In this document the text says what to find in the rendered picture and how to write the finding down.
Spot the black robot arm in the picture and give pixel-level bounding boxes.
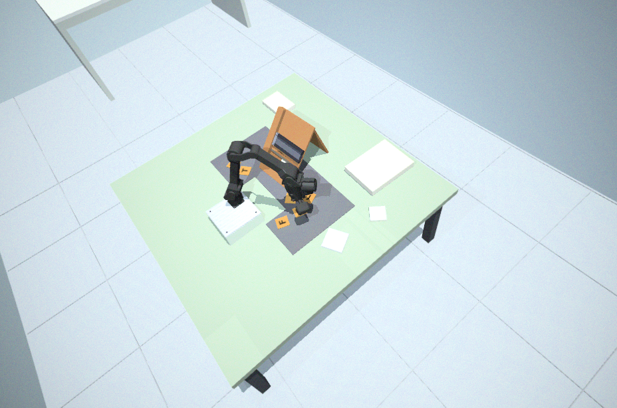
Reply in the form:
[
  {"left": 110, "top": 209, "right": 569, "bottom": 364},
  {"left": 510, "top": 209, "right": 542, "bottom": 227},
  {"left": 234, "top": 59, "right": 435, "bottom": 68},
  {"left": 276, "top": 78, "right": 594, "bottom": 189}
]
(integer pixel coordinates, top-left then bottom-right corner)
[{"left": 223, "top": 141, "right": 317, "bottom": 209}]

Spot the large tan flat board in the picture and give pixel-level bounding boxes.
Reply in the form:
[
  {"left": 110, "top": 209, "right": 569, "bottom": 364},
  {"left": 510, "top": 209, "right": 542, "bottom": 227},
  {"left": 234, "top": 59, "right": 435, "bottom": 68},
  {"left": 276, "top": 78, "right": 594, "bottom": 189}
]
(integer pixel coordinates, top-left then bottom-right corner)
[{"left": 259, "top": 106, "right": 328, "bottom": 187}]

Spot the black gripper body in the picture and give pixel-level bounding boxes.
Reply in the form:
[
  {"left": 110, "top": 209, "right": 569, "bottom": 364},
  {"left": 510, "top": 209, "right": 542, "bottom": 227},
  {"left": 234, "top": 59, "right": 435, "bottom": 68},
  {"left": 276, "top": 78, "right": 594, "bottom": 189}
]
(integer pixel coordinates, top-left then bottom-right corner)
[{"left": 284, "top": 185, "right": 311, "bottom": 215}]

